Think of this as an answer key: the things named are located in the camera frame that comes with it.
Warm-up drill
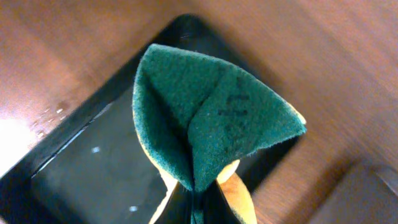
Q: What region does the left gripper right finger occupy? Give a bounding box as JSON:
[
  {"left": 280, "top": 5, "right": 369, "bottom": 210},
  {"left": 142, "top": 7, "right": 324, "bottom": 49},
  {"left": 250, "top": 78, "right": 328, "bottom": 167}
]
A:
[{"left": 202, "top": 180, "right": 241, "bottom": 224}]

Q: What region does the green and yellow sponge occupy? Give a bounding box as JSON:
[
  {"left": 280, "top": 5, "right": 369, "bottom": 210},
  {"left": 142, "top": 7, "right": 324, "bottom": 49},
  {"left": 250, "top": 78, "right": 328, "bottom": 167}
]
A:
[{"left": 132, "top": 44, "right": 306, "bottom": 223}]

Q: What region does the black rectangular tray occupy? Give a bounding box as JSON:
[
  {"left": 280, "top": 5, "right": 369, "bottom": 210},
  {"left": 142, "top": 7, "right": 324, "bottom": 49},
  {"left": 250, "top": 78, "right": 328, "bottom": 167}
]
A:
[{"left": 1, "top": 14, "right": 298, "bottom": 223}]

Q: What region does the brown serving tray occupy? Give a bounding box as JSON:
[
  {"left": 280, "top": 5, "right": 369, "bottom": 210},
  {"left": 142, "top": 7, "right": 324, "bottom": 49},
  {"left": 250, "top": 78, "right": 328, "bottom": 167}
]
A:
[{"left": 309, "top": 164, "right": 397, "bottom": 224}]

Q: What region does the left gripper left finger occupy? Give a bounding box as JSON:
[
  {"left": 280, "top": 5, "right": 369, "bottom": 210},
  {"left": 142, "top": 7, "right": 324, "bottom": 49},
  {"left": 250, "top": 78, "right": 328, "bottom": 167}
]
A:
[{"left": 155, "top": 182, "right": 192, "bottom": 224}]

